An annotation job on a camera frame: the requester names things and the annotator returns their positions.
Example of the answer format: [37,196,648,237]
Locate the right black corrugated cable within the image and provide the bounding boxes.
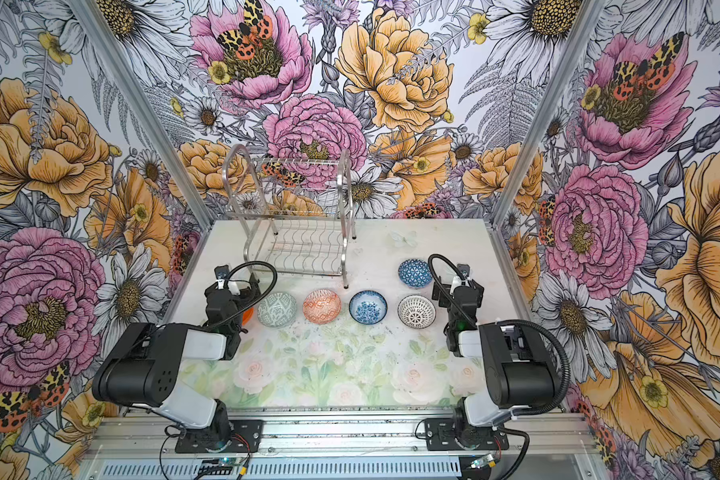
[427,253,572,416]

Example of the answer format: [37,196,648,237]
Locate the aluminium mounting rail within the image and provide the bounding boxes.
[84,407,596,461]

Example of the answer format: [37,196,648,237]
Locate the green patterned bowl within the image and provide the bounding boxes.
[256,292,297,328]

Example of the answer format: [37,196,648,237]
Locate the dark blue dotted bowl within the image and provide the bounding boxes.
[398,259,433,289]

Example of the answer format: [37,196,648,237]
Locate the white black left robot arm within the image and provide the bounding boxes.
[91,261,278,453]

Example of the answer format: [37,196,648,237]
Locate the orange patterned bowl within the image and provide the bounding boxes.
[302,289,342,325]

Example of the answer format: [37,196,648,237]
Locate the steel two-tier dish rack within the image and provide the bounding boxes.
[221,144,357,289]

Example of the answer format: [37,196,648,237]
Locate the blue floral bowl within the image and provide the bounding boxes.
[349,290,388,325]

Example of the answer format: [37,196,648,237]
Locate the aluminium frame post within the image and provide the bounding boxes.
[490,0,607,228]
[65,0,216,230]

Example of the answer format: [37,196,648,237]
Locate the left aluminium frame post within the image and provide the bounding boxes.
[65,0,216,230]

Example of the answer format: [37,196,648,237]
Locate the right aluminium frame post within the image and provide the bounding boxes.
[490,0,607,228]

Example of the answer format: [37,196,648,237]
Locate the plain orange bowl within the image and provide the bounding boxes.
[241,307,255,326]

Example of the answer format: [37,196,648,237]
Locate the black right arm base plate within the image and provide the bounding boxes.
[423,418,509,451]

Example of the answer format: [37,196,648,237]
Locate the white perforated vent strip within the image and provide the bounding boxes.
[89,457,462,479]

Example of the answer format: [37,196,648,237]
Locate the green circuit board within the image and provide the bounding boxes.
[194,457,250,480]

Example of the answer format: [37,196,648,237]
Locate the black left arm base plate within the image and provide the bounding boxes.
[174,419,264,454]

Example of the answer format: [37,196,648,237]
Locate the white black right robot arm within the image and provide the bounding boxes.
[424,254,571,451]

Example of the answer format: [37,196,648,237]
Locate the white brown lattice bowl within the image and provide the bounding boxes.
[397,294,436,330]

